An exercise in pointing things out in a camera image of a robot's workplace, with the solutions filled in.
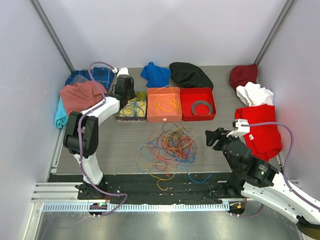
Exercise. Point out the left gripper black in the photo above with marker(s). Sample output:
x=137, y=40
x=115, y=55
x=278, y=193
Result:
x=133, y=94

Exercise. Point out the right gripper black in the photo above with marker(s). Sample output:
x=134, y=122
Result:
x=211, y=136

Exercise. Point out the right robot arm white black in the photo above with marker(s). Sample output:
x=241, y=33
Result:
x=257, y=179

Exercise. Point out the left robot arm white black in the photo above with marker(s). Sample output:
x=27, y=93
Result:
x=81, y=136

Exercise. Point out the gold tin box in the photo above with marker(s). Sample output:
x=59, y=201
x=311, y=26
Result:
x=135, y=110

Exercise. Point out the blue plaid cloth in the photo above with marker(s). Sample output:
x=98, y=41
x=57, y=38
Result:
x=101, y=75

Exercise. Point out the red box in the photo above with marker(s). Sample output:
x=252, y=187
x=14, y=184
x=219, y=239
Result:
x=197, y=104

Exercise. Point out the salmon pink box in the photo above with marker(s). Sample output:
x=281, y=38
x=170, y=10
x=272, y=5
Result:
x=164, y=105

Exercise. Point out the salmon pink shirt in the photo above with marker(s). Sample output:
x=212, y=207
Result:
x=81, y=96

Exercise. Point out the bright red cloth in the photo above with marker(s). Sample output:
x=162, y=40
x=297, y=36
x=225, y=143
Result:
x=264, y=141

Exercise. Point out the white cloth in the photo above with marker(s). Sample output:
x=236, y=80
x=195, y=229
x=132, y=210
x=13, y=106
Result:
x=252, y=95

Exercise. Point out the black cloth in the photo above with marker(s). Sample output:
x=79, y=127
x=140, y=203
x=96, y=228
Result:
x=187, y=75

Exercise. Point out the dark red cloth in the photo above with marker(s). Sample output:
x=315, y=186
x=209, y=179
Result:
x=243, y=74

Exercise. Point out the cyan cloth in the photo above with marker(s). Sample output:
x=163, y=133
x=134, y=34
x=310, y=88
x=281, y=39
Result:
x=61, y=117

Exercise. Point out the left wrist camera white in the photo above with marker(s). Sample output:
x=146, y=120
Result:
x=121, y=73

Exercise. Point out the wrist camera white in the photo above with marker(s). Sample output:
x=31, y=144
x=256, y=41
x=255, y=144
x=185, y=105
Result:
x=240, y=128
x=121, y=73

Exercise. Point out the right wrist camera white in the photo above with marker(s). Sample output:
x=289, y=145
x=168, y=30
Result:
x=240, y=128

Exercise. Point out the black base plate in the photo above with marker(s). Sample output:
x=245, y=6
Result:
x=142, y=188

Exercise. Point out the left aluminium corner post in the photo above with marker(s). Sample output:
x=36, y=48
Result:
x=52, y=33

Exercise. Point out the aluminium corner post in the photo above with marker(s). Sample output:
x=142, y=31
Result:
x=52, y=33
x=279, y=21

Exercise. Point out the white cable duct rail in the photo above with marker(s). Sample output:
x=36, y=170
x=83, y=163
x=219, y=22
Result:
x=97, y=207

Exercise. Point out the right aluminium corner post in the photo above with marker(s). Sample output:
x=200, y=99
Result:
x=279, y=21

